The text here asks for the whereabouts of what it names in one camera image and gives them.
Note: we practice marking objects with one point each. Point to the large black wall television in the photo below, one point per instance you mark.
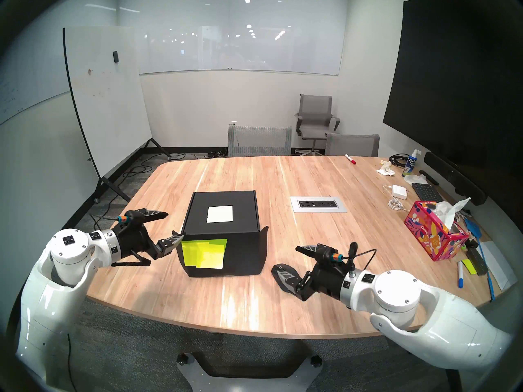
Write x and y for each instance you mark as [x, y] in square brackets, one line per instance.
[453, 89]

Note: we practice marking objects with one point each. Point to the flat white paper towel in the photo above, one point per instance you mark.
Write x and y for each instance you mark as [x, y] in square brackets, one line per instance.
[414, 179]

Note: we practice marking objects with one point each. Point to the white tissue sheet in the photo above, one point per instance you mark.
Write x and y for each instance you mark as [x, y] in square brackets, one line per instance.
[449, 211]

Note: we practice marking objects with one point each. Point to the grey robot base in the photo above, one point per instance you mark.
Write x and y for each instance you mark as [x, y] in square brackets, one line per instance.
[245, 383]

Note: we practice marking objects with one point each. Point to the white paper sheet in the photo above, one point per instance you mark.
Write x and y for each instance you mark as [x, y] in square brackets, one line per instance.
[498, 264]

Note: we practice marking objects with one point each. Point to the blue whiteboard marker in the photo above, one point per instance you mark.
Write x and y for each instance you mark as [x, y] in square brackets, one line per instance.
[460, 275]

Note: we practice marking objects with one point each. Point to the white power adapter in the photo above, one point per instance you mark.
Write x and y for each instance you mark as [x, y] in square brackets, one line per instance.
[399, 192]

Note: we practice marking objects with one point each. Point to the black keyboard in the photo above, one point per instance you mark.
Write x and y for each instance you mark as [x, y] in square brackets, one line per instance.
[427, 193]

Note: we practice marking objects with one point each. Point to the red whiteboard marker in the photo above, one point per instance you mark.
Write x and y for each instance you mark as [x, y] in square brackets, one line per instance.
[350, 159]

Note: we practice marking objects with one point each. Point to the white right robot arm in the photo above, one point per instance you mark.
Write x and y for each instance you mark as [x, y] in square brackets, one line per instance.
[429, 313]

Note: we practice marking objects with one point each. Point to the grey office chair with armrests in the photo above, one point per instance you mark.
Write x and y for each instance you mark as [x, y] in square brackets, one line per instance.
[314, 116]

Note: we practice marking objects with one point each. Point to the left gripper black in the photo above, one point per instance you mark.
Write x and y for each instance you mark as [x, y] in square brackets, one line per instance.
[132, 242]

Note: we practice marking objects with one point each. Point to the slim black remote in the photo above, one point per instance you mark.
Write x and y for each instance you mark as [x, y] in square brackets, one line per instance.
[429, 178]

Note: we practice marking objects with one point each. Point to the grey ribbed mesh chair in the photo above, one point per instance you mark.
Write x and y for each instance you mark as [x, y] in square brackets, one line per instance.
[259, 142]

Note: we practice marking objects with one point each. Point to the black cardboard box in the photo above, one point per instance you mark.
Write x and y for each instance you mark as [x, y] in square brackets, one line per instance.
[245, 258]

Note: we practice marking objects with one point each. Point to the mobile whiteboard on black stand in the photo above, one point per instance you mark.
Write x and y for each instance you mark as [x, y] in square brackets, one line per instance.
[104, 93]

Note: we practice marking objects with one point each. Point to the colourful Kleenex tissue box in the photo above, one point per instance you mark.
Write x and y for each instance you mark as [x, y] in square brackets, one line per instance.
[433, 232]

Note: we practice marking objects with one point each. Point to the black whiteboard eraser block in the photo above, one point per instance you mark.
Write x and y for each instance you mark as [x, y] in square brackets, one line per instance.
[477, 259]

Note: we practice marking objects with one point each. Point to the pale yellow sticky note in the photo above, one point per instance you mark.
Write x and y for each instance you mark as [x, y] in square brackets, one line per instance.
[220, 214]

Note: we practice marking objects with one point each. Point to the neon yellow sticky note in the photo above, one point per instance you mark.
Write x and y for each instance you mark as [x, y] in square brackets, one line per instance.
[188, 254]
[212, 255]

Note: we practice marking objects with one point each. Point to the Expo cleaner spray bottle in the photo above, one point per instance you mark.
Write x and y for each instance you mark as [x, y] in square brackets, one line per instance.
[410, 165]

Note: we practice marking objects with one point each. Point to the crumpled white tissue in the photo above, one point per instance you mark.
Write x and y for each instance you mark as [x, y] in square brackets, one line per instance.
[385, 170]

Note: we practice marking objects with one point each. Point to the glass wall whiteboard with scribbles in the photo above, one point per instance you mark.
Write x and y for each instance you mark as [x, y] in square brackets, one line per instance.
[28, 72]

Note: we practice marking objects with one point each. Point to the yellow sticky note pad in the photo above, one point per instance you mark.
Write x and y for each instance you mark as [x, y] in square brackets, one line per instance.
[469, 266]

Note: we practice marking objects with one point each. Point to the blue flat packet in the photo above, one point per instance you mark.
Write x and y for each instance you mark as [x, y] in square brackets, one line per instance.
[472, 228]

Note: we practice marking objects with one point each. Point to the silver table power outlet panel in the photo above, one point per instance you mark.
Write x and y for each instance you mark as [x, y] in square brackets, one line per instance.
[318, 204]

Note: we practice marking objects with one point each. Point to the wide glass wall whiteboard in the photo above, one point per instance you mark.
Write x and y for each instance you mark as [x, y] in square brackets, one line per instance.
[241, 50]

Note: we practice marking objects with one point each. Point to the black video bar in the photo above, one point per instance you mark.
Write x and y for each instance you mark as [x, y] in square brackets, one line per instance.
[453, 177]

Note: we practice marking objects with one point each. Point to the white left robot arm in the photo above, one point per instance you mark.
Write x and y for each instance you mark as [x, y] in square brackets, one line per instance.
[49, 297]

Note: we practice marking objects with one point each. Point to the grey plain mesh chair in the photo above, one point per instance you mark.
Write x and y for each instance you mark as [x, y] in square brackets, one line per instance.
[352, 146]

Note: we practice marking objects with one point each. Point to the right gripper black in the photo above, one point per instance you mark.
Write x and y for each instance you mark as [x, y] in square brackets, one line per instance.
[327, 279]

